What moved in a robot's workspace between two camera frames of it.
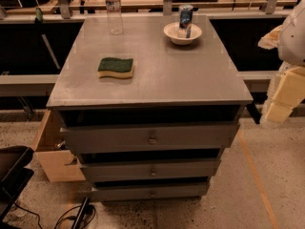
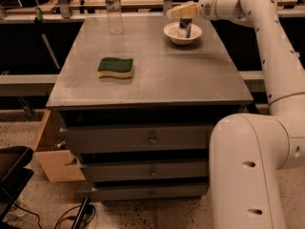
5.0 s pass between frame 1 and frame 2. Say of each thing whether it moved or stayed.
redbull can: stayed
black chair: stayed
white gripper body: moved
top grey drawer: stayed
